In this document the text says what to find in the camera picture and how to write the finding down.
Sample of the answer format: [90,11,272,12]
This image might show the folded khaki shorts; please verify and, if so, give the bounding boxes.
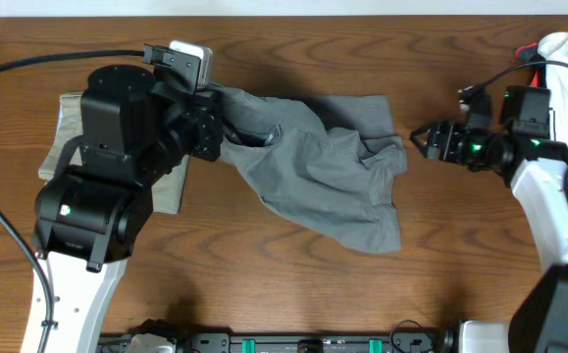
[37,90,190,216]

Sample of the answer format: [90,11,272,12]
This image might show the grey shorts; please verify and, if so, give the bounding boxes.
[221,87,407,253]

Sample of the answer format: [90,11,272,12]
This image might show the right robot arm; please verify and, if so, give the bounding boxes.
[410,86,568,352]

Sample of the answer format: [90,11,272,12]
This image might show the black and red garment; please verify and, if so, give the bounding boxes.
[514,42,550,89]

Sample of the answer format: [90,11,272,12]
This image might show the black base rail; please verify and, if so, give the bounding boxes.
[95,320,458,353]

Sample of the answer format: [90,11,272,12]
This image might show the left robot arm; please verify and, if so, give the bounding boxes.
[23,64,222,352]

